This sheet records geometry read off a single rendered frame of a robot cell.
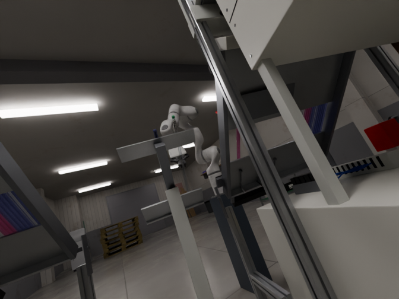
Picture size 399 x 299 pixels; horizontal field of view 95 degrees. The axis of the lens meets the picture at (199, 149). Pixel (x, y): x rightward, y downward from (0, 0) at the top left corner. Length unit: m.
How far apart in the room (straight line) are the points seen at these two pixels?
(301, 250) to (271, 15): 0.56
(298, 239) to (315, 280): 0.09
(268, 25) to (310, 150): 0.29
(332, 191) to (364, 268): 0.15
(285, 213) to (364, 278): 0.18
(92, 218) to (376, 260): 10.46
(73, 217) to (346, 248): 9.82
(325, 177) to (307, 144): 0.08
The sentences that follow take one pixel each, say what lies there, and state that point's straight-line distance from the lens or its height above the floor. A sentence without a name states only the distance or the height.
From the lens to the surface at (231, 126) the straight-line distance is 0.86.
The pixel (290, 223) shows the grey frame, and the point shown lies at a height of 0.59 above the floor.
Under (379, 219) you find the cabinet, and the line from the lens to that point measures 0.44.
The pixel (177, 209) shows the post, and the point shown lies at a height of 0.72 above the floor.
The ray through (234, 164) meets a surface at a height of 0.83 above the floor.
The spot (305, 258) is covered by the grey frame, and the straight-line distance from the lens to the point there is 0.59.
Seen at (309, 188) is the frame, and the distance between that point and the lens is 0.74.
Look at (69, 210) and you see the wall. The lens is 10.06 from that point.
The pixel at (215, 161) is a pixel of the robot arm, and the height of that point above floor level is 0.98.
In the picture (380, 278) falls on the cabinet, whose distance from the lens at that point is 0.52.
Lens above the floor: 0.73
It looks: 14 degrees up
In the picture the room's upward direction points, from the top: 20 degrees counter-clockwise
